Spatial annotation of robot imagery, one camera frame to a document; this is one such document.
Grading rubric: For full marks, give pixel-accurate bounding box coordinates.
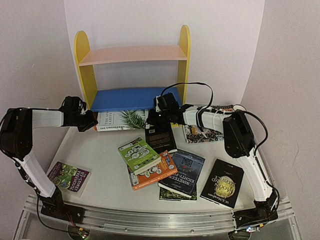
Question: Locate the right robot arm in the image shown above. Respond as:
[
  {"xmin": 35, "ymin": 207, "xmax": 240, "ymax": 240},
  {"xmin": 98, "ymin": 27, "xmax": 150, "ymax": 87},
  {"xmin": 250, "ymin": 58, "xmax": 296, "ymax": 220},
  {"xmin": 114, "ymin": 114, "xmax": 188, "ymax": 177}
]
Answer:
[{"xmin": 146, "ymin": 93, "xmax": 280, "ymax": 227}]

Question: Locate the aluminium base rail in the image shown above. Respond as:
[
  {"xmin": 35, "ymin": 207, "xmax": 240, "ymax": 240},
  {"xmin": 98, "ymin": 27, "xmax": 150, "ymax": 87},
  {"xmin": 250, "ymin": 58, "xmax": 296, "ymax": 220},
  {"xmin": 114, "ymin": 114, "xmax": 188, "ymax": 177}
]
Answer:
[{"xmin": 12, "ymin": 195, "xmax": 299, "ymax": 240}]

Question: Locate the patterned cloth mat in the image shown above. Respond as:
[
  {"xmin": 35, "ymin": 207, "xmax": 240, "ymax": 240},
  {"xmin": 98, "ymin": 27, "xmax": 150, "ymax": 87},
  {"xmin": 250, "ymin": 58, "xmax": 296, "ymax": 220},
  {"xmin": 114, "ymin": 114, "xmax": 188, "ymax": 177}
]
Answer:
[{"xmin": 183, "ymin": 104, "xmax": 234, "ymax": 144}]

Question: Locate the Nineteen Eighty-Four book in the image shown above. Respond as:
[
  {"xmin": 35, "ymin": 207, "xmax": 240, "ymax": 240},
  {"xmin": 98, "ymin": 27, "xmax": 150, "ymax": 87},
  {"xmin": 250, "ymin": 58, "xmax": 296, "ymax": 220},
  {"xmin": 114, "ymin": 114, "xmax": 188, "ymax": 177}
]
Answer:
[{"xmin": 158, "ymin": 149, "xmax": 205, "ymax": 199}]

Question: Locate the dark green forest book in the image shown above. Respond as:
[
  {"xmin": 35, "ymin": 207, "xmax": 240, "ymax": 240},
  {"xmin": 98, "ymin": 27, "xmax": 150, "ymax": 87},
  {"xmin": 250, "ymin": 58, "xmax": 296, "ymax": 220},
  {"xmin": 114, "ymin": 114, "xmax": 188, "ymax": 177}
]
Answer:
[{"xmin": 159, "ymin": 187, "xmax": 197, "ymax": 202}]

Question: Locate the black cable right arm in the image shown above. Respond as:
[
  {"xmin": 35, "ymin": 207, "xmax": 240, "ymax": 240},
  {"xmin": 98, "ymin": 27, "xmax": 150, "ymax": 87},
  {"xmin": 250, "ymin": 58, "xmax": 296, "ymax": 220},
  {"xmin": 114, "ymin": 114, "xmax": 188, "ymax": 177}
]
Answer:
[{"xmin": 161, "ymin": 82, "xmax": 269, "ymax": 156}]

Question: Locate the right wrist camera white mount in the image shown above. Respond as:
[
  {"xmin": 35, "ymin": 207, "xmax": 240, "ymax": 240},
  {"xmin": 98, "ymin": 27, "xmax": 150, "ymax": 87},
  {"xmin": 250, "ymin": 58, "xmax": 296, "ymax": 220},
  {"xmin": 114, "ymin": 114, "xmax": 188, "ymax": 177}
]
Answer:
[{"xmin": 153, "ymin": 96, "xmax": 162, "ymax": 112}]

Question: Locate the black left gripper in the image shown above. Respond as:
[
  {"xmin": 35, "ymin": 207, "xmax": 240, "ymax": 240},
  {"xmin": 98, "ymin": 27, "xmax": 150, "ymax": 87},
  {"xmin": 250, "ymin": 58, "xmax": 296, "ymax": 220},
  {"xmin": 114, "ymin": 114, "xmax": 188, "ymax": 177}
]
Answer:
[{"xmin": 71, "ymin": 109, "xmax": 99, "ymax": 132}]

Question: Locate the orange cartoon paperback book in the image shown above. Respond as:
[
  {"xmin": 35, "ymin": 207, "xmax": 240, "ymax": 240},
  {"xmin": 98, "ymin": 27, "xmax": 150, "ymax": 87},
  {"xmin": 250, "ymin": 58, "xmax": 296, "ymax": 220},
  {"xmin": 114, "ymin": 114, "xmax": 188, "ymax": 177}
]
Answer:
[{"xmin": 127, "ymin": 150, "xmax": 178, "ymax": 191}]

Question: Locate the white Singularity palm book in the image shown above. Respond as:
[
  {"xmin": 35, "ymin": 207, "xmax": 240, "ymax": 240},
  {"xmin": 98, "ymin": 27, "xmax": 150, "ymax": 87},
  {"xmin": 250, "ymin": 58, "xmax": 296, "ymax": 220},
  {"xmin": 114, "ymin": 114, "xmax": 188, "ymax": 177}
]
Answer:
[{"xmin": 97, "ymin": 109, "xmax": 149, "ymax": 132}]

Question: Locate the black paperback barcode book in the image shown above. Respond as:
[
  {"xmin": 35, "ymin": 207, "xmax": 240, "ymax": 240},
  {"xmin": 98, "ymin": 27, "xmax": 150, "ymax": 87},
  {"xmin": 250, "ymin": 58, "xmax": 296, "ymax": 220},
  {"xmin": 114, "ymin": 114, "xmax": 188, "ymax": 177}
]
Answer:
[{"xmin": 145, "ymin": 123, "xmax": 178, "ymax": 154}]

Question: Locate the black Moon and Sixpence book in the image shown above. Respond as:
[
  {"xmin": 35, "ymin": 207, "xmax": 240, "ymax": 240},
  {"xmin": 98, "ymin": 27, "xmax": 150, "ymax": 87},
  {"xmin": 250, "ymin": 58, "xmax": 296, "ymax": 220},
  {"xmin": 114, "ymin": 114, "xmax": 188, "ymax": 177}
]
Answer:
[{"xmin": 200, "ymin": 159, "xmax": 244, "ymax": 209}]

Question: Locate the green cartoon paperback book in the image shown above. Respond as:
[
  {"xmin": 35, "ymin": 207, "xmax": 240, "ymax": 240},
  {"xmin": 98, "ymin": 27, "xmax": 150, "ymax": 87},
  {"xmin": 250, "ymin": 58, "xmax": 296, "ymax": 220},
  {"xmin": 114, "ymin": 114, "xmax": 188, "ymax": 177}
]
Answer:
[{"xmin": 117, "ymin": 137, "xmax": 161, "ymax": 175}]

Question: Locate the yellow pink blue bookshelf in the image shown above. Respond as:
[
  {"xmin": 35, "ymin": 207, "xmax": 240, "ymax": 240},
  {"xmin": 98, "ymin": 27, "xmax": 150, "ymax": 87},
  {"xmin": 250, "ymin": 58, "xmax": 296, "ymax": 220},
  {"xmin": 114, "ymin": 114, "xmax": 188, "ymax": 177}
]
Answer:
[{"xmin": 73, "ymin": 24, "xmax": 191, "ymax": 112}]

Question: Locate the large orange Good Morning book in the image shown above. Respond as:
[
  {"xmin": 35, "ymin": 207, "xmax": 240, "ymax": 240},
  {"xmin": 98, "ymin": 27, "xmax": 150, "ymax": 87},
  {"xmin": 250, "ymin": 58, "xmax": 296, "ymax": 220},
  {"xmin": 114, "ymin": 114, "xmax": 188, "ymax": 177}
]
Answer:
[{"xmin": 93, "ymin": 112, "xmax": 99, "ymax": 131}]

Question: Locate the purple Treehouse book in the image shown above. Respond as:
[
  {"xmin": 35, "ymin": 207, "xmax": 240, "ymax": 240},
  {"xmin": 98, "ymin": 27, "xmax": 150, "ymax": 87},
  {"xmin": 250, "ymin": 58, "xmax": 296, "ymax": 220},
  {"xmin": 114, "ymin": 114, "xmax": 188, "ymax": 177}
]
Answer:
[{"xmin": 47, "ymin": 161, "xmax": 92, "ymax": 197}]

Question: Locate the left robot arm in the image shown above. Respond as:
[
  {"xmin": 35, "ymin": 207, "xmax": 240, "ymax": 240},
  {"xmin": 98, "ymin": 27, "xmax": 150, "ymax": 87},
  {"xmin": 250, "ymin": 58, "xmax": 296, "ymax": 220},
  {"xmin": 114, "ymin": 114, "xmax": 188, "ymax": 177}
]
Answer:
[{"xmin": 0, "ymin": 96, "xmax": 98, "ymax": 219}]

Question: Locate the white mug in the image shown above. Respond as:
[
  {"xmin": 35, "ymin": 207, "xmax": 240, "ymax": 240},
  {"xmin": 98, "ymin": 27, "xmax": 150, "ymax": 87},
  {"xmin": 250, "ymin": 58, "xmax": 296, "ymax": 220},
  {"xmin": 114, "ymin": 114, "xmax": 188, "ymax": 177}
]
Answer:
[{"xmin": 232, "ymin": 104, "xmax": 247, "ymax": 111}]

